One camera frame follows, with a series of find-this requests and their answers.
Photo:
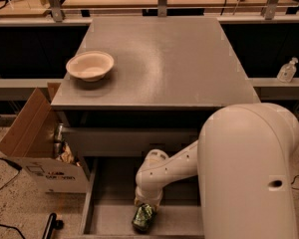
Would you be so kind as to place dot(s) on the green crushed soda can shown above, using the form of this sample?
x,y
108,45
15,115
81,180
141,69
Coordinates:
x,y
144,217

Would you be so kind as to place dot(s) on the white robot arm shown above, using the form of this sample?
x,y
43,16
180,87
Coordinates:
x,y
241,159

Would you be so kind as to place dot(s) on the grey drawer cabinet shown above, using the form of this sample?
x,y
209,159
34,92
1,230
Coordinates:
x,y
169,75

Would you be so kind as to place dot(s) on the open grey middle drawer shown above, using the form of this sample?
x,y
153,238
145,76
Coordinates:
x,y
110,208

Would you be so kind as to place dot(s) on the white paper bowl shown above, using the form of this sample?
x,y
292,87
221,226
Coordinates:
x,y
90,66

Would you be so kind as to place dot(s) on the cardboard box with trash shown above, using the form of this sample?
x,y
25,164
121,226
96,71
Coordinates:
x,y
30,143

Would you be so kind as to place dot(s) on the clear hand sanitizer bottle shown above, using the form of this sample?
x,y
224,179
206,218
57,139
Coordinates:
x,y
288,71

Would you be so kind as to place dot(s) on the metal railing frame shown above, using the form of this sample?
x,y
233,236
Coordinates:
x,y
20,13

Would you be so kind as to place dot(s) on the black handle object on floor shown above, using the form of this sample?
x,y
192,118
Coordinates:
x,y
52,224

